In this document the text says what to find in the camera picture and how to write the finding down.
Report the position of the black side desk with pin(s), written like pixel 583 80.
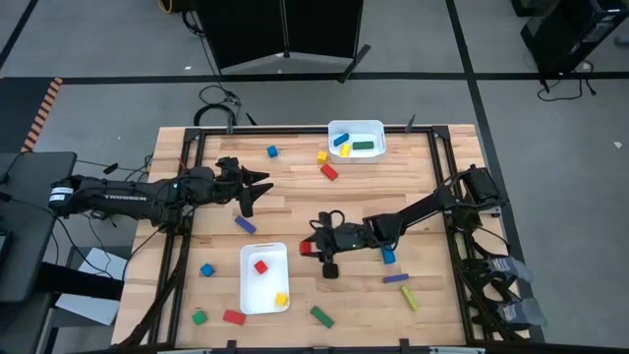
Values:
pixel 19 265

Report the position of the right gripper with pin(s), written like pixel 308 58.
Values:
pixel 344 238

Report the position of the grey sandbag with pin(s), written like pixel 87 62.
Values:
pixel 511 269
pixel 523 313

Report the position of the yellow-green long block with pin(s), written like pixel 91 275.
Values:
pixel 409 298

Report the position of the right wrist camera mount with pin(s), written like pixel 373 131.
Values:
pixel 330 271

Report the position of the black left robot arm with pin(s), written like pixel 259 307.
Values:
pixel 123 199

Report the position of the red rectangular block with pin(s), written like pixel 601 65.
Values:
pixel 329 172
pixel 234 317

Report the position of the black partition foot bar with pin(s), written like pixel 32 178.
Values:
pixel 354 63

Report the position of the red cube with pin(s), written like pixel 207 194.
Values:
pixel 260 267
pixel 305 247

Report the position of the black aluminium table frame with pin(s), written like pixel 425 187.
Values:
pixel 295 130

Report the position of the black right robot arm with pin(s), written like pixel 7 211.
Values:
pixel 422 209

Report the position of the white plastic storage bin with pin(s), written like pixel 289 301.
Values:
pixel 366 133
pixel 260 295

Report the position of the black equipment case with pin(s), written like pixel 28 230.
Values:
pixel 565 29

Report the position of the purple long block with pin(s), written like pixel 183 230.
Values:
pixel 395 278
pixel 245 224

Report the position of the white paper sheet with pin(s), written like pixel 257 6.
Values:
pixel 103 268

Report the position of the yellow cube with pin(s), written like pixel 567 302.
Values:
pixel 322 158
pixel 280 299

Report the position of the yellow rectangular block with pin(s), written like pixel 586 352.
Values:
pixel 345 150

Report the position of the green cube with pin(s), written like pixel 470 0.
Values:
pixel 199 317

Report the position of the black partition panel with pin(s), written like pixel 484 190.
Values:
pixel 241 29
pixel 324 24

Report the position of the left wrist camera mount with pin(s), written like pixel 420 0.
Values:
pixel 245 206

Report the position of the blue rectangular block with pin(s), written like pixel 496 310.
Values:
pixel 341 139
pixel 388 256

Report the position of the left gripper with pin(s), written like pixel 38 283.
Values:
pixel 228 179

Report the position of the long green block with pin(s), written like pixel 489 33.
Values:
pixel 322 317

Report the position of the small blue cube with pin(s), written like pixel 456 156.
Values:
pixel 207 270
pixel 272 151

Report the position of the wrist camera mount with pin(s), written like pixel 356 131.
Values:
pixel 330 271
pixel 245 206

